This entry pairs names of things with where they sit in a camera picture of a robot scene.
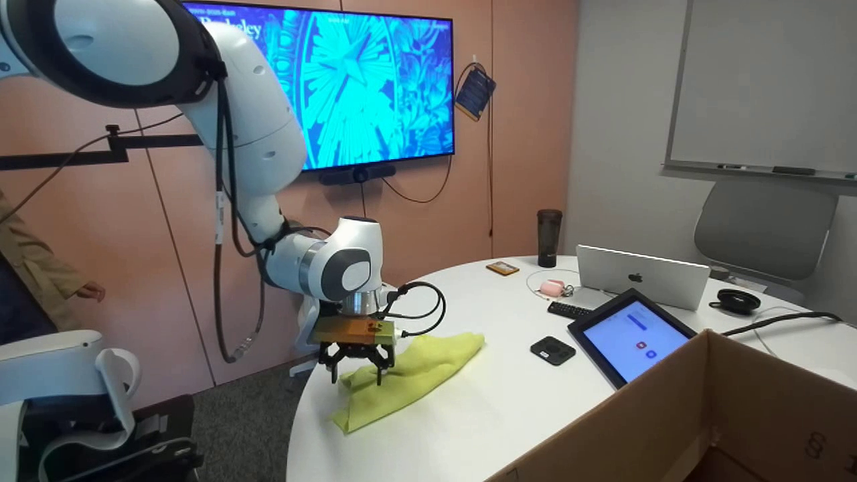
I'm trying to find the yellow-green microfiber towel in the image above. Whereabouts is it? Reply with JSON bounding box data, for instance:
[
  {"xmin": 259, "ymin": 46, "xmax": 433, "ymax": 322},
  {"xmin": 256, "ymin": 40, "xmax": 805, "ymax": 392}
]
[{"xmin": 330, "ymin": 333, "xmax": 484, "ymax": 436}]

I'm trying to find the brown cardboard box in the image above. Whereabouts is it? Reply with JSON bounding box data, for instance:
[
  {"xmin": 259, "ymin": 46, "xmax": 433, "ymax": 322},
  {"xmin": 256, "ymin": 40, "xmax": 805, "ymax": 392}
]
[{"xmin": 489, "ymin": 333, "xmax": 857, "ymax": 482}]

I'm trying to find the pink earbuds case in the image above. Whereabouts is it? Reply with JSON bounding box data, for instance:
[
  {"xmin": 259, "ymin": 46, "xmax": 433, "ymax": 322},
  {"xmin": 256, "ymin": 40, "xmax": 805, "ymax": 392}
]
[{"xmin": 538, "ymin": 278, "xmax": 571, "ymax": 297}]

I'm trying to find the whiteboard on wall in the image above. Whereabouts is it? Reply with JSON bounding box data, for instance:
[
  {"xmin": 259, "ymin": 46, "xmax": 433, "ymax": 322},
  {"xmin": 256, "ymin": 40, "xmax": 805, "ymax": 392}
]
[{"xmin": 667, "ymin": 0, "xmax": 857, "ymax": 184}]

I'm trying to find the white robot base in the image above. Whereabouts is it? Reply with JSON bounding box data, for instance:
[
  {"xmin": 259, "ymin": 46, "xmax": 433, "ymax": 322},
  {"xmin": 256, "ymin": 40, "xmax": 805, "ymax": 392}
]
[{"xmin": 0, "ymin": 330, "xmax": 204, "ymax": 482}]

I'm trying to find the small brown wallet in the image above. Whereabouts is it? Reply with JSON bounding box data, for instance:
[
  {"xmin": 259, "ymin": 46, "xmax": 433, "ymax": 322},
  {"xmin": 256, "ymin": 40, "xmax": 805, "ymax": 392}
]
[{"xmin": 484, "ymin": 259, "xmax": 519, "ymax": 275}]

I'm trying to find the black remote control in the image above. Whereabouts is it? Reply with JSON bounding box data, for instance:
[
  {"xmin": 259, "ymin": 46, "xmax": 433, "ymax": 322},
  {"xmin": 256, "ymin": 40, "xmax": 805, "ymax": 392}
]
[{"xmin": 547, "ymin": 299, "xmax": 591, "ymax": 319}]

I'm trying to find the black round puck device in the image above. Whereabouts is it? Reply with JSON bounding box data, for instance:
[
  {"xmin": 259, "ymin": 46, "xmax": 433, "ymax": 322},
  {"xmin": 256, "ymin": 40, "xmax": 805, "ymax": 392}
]
[{"xmin": 712, "ymin": 290, "xmax": 761, "ymax": 317}]

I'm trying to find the silver open laptop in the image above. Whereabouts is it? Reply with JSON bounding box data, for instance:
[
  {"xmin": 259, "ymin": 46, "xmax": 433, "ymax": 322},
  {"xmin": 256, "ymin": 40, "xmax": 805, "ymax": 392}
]
[{"xmin": 575, "ymin": 243, "xmax": 709, "ymax": 310}]

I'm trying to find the dark tall tumbler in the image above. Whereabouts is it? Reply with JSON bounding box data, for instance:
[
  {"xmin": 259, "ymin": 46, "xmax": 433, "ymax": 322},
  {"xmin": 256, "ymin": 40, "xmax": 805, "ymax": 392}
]
[{"xmin": 538, "ymin": 210, "xmax": 562, "ymax": 267}]

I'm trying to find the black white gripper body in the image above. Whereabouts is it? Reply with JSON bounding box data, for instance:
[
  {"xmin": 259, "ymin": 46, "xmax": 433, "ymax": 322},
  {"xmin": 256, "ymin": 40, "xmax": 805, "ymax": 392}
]
[{"xmin": 310, "ymin": 294, "xmax": 393, "ymax": 362}]

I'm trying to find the wall mounted television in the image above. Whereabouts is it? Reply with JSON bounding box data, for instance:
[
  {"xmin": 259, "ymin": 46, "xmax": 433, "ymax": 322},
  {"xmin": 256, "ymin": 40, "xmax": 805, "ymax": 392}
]
[{"xmin": 185, "ymin": 0, "xmax": 455, "ymax": 172}]

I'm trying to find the grey office chair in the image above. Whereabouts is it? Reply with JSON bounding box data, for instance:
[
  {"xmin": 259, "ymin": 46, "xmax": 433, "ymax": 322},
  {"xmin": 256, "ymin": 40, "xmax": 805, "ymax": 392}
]
[{"xmin": 694, "ymin": 176, "xmax": 839, "ymax": 281}]

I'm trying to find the black cable on table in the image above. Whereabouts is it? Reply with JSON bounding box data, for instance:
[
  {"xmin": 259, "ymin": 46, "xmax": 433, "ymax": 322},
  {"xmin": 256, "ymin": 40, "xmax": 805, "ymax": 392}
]
[{"xmin": 720, "ymin": 309, "xmax": 847, "ymax": 342}]

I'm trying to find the small black phone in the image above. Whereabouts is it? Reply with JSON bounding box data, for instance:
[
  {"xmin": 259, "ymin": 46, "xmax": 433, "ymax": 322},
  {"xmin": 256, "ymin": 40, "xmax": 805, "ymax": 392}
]
[{"xmin": 531, "ymin": 335, "xmax": 575, "ymax": 368}]

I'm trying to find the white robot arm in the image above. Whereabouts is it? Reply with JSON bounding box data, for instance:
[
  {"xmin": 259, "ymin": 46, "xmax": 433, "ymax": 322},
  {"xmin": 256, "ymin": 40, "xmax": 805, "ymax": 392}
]
[{"xmin": 0, "ymin": 0, "xmax": 393, "ymax": 369}]

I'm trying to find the person in tan jacket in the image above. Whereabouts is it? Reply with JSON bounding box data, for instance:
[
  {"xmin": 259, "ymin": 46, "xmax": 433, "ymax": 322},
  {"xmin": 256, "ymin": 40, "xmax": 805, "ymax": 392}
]
[{"xmin": 0, "ymin": 194, "xmax": 105, "ymax": 342}]

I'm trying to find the black tablet with lit screen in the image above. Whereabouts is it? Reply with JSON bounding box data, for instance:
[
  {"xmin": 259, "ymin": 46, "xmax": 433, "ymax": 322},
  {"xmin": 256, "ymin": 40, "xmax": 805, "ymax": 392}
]
[{"xmin": 568, "ymin": 290, "xmax": 694, "ymax": 388}]

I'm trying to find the black wall mounted tablet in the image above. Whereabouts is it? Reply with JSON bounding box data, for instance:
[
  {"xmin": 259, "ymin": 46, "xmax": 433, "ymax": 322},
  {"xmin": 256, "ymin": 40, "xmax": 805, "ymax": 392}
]
[{"xmin": 455, "ymin": 61, "xmax": 495, "ymax": 119}]

